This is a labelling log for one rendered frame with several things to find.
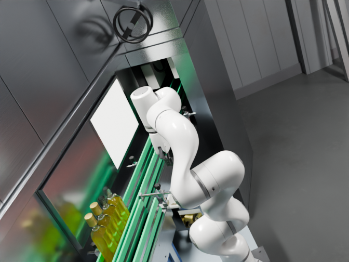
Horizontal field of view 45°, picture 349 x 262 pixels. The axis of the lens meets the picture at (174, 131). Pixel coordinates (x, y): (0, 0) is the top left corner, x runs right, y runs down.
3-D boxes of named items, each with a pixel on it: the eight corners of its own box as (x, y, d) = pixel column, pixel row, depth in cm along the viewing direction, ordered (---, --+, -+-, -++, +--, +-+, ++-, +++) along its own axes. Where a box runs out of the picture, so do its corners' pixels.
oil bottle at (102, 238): (114, 257, 180) (92, 223, 170) (126, 257, 178) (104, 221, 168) (110, 269, 176) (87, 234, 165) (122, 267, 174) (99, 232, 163)
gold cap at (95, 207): (96, 209, 172) (91, 201, 170) (103, 208, 171) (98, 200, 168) (93, 216, 169) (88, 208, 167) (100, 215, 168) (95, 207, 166)
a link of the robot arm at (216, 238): (255, 253, 163) (237, 213, 150) (215, 281, 160) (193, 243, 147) (239, 234, 173) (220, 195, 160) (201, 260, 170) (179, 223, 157)
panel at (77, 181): (136, 125, 248) (111, 75, 231) (140, 125, 247) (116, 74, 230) (77, 249, 177) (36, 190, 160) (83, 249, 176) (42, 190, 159)
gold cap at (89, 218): (91, 220, 167) (86, 212, 165) (98, 220, 166) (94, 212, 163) (87, 227, 165) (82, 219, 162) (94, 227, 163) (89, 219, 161)
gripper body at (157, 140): (150, 119, 167) (160, 141, 173) (143, 134, 159) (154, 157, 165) (167, 115, 165) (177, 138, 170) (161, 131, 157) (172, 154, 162)
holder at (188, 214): (173, 207, 225) (163, 186, 218) (223, 201, 215) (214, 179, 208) (166, 232, 212) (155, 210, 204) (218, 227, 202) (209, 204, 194)
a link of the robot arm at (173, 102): (195, 94, 134) (166, 81, 162) (150, 118, 131) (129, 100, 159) (205, 118, 137) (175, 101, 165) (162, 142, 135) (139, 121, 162)
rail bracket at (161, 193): (146, 204, 201) (136, 185, 195) (179, 200, 195) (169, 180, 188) (145, 209, 198) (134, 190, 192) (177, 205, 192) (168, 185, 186)
